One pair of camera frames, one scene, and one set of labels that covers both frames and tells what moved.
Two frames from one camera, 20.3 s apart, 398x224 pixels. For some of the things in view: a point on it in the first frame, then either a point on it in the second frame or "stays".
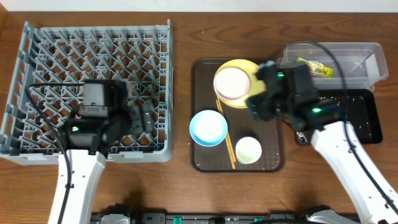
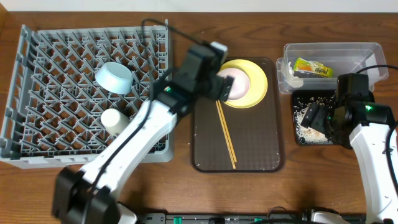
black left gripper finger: [148, 116] to [227, 83]
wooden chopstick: [229, 149] stays
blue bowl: [208, 128] to [115, 78]
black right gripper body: [261, 101] to [321, 119]
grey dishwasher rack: [52, 66] stays
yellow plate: [257, 88] stays
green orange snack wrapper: [316, 68] stays
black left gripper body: [144, 116] to [218, 88]
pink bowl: [231, 83] stays
